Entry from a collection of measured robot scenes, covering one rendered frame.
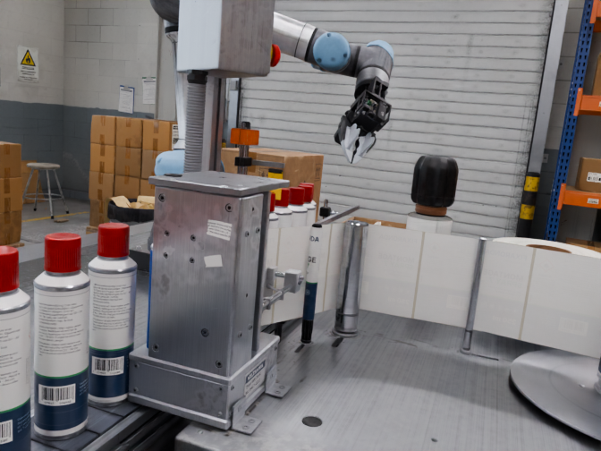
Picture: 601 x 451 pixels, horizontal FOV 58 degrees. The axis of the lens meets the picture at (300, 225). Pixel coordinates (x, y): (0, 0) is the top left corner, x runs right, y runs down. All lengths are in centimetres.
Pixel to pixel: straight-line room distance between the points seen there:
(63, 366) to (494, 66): 496
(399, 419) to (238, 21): 63
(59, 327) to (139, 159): 434
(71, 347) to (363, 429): 33
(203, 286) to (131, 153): 437
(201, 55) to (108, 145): 418
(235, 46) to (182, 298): 46
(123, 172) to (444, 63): 306
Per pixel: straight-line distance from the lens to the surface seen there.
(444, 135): 531
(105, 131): 510
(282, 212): 106
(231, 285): 56
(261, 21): 94
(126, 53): 721
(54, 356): 59
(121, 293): 63
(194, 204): 57
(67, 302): 57
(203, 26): 95
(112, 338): 64
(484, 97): 529
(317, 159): 183
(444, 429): 69
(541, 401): 79
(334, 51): 119
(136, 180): 493
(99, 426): 65
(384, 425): 67
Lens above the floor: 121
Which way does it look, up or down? 10 degrees down
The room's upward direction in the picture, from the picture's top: 5 degrees clockwise
